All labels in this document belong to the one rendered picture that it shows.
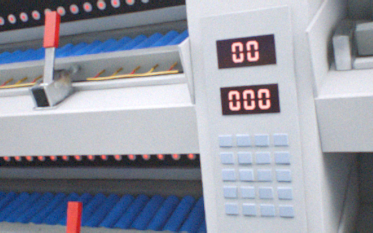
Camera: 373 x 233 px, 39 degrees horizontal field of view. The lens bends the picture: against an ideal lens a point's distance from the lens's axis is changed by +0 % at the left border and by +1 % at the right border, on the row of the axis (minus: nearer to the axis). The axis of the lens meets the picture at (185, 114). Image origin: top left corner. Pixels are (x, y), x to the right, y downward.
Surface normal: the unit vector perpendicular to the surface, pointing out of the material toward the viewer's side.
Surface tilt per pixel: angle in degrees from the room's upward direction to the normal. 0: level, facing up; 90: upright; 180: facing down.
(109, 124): 109
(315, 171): 90
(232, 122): 90
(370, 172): 90
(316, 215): 90
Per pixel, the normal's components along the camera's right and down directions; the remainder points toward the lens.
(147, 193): -0.37, 0.44
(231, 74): -0.42, 0.12
